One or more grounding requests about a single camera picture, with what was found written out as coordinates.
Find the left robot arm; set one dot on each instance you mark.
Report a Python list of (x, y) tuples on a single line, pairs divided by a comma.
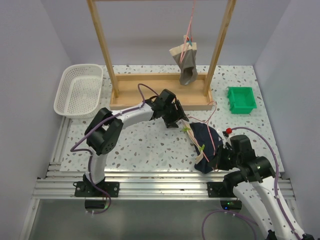
[(105, 129)]

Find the pink hanger on rack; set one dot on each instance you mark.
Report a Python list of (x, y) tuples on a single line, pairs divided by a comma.
[(188, 33)]

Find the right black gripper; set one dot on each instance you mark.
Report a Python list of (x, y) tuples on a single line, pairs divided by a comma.
[(217, 162)]

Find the blue clothespin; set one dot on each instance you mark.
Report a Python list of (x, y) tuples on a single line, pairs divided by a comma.
[(189, 40)]

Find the wooden clothes rack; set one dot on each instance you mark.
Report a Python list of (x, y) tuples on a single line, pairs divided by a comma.
[(196, 96)]

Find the grey beige underwear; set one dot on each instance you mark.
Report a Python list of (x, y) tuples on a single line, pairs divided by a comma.
[(186, 61)]

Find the navy blue underwear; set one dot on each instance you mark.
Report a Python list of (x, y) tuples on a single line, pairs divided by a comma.
[(205, 145)]

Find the green plastic bin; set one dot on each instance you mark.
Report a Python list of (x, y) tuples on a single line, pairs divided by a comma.
[(241, 100)]

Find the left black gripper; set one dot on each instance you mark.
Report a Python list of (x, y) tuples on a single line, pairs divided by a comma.
[(178, 115)]

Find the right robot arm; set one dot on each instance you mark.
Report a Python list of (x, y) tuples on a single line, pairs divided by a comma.
[(254, 182)]

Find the aluminium rail base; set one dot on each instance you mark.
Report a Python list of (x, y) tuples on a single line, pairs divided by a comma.
[(149, 162)]

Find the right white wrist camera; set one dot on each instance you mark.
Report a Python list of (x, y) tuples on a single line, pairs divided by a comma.
[(227, 134)]

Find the white plastic basket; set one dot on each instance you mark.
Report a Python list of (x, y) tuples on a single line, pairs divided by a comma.
[(79, 91)]

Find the green clothespin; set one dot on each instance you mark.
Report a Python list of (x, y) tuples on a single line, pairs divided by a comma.
[(186, 129), (201, 148)]

